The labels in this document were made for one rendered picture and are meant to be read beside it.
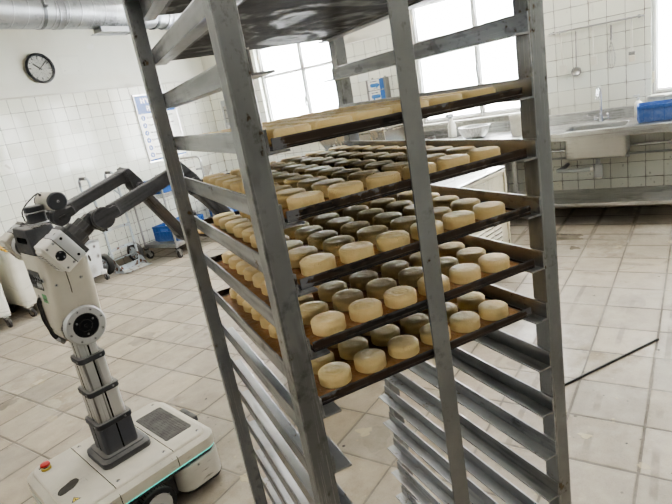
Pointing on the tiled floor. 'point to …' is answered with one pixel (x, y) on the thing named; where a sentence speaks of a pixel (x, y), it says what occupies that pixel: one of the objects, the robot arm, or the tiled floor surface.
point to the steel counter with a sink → (608, 138)
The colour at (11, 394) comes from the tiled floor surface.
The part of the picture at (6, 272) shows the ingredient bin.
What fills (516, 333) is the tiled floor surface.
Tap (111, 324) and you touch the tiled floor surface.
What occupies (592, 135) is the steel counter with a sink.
